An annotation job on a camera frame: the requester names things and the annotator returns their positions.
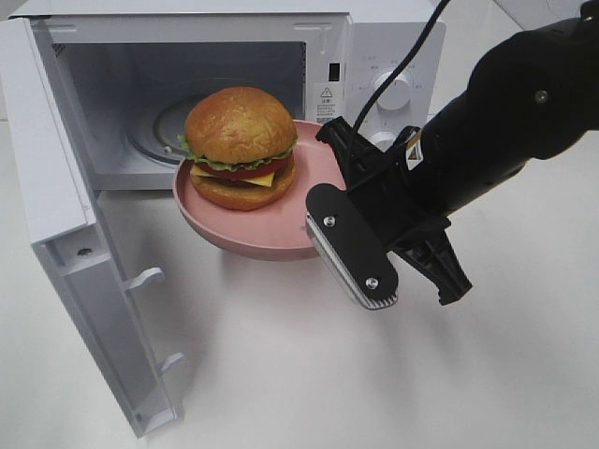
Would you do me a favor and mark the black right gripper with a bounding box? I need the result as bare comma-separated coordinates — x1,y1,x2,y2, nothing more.
315,117,472,305

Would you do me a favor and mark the pink round plate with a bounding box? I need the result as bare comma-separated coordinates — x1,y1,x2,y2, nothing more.
172,120,345,261

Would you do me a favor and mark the toy hamburger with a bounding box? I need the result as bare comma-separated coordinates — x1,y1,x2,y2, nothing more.
181,86,298,211

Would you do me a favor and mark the white microwave door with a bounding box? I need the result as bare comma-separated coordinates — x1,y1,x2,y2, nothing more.
1,18,181,436

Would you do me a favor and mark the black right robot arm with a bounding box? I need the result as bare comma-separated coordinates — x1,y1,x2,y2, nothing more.
306,1,598,311

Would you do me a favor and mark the lower white microwave knob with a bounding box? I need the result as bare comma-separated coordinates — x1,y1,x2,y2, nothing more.
370,131,397,152

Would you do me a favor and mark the white microwave knob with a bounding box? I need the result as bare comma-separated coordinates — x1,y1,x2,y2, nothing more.
376,70,414,111
370,131,397,152

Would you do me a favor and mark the upper white microwave knob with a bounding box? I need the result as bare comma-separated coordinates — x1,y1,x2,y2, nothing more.
376,70,414,111

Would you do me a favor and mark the glass microwave turntable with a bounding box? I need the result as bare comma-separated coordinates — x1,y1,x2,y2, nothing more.
124,94,202,165

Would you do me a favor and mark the white microwave oven body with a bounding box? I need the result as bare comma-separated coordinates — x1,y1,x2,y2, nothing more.
9,1,432,191

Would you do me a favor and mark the black camera cable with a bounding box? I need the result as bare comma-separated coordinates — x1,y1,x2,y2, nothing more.
350,0,453,135

